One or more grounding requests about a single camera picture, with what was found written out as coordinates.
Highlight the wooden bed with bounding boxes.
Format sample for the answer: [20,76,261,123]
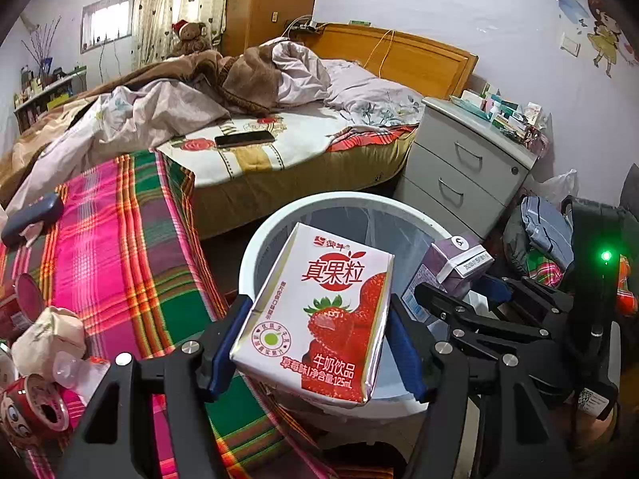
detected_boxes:
[0,22,479,240]

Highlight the clear bin liner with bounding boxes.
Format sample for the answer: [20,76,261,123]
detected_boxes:
[300,204,451,287]

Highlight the crushed red cartoon can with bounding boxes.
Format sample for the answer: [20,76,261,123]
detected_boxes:
[0,376,71,453]

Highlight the window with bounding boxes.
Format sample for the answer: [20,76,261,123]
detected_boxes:
[80,0,137,53]

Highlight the pile of small boxes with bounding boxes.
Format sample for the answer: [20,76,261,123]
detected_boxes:
[449,87,550,153]

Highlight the floral bed sheet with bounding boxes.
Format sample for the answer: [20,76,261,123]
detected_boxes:
[155,114,419,195]

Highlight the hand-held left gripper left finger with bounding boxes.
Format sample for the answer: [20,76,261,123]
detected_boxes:
[57,295,253,479]

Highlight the cluttered white shelf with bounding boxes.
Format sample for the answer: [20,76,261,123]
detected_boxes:
[12,66,89,133]

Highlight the white wall switch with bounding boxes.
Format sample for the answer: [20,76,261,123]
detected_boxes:
[558,32,583,57]

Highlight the cartoon girl wall sticker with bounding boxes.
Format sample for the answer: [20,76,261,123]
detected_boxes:
[553,0,639,79]

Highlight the pink green plaid blanket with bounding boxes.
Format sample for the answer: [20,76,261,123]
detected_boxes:
[0,152,330,479]

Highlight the purple milk carton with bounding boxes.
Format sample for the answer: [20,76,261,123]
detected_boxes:
[418,234,495,300]

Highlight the strawberry milk carton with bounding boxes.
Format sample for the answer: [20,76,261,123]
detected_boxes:
[230,222,396,405]

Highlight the red drink can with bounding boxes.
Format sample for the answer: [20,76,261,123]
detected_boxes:
[0,272,49,341]

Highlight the patterned curtain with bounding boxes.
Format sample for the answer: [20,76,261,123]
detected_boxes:
[134,0,232,69]

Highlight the crumpled tissue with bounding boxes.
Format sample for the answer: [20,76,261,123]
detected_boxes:
[11,306,87,381]

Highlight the brown teddy bear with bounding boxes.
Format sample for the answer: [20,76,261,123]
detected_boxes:
[167,20,213,59]

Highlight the power strip with chargers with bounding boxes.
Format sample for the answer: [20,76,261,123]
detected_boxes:
[284,17,328,36]

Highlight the pale floral pillow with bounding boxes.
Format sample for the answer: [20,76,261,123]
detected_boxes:
[323,59,426,127]

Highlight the brown fleece blanket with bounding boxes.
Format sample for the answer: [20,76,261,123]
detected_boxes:
[132,46,286,117]

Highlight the yellow cable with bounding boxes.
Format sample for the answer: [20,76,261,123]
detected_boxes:
[361,30,396,79]

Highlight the clear plastic cup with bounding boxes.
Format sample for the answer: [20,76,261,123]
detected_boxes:
[52,351,111,405]

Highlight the white plastic bag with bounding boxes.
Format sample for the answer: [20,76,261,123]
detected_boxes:
[530,170,580,206]

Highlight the dark blue glasses case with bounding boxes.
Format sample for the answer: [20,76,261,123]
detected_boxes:
[1,193,65,246]

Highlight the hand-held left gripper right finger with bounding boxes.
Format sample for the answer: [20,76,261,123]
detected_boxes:
[387,293,572,479]

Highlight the pile of clothes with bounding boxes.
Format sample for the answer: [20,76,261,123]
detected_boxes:
[503,194,576,283]

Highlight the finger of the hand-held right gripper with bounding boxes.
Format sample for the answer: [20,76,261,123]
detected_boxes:
[414,282,575,360]
[477,276,575,325]

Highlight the grey nightstand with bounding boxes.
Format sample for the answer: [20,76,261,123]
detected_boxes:
[394,97,540,243]

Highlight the pale floral quilt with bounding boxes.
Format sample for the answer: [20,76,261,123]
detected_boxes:
[4,39,333,213]

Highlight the white trash bin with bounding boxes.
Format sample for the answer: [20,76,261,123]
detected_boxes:
[238,190,457,420]

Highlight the decorative dry branches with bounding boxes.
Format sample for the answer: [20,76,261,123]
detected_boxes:
[22,15,64,81]

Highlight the black smartphone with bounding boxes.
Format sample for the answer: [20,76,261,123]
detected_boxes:
[214,131,276,149]

